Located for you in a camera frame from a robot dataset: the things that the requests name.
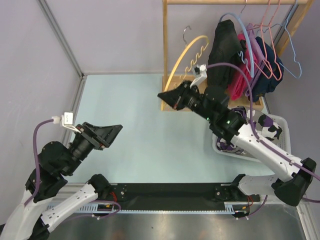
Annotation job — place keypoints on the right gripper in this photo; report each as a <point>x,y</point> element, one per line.
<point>176,97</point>

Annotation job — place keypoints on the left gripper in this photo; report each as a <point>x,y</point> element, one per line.
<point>100,136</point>

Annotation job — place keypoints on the yellow hanger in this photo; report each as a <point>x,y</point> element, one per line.
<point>188,58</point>

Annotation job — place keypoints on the black trousers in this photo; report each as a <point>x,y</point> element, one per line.
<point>225,49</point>

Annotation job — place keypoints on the light blue plastic hanger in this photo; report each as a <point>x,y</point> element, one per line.
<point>248,42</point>

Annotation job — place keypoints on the purple camouflage trousers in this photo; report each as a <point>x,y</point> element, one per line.
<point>264,125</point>

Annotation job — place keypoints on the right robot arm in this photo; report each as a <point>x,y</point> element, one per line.
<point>291,175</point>

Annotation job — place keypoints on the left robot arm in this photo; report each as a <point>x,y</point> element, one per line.
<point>31,220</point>

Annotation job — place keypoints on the pink trousers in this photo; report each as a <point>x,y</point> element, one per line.
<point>238,84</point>

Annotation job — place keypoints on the lilac trousers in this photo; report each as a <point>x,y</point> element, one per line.
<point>257,50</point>

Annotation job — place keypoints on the navy trousers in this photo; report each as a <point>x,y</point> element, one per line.
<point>264,85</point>

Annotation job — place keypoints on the wooden clothes rack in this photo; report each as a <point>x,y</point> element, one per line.
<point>165,4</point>

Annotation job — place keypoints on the white plastic basket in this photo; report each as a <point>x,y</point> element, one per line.
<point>284,142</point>

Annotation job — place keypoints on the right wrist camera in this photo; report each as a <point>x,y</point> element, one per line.
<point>200,74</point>

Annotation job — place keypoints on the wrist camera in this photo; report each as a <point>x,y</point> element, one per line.
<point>66,121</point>
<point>200,74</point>

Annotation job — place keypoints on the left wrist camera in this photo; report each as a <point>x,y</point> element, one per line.
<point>66,121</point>

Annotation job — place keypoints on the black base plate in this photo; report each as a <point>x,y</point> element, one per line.
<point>173,196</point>

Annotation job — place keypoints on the pink wire hanger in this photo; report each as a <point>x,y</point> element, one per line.
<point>268,28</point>
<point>260,27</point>

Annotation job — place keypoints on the white cable duct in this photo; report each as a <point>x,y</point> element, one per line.
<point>96,208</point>

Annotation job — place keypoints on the blue wire hanger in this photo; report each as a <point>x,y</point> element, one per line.
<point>291,45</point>

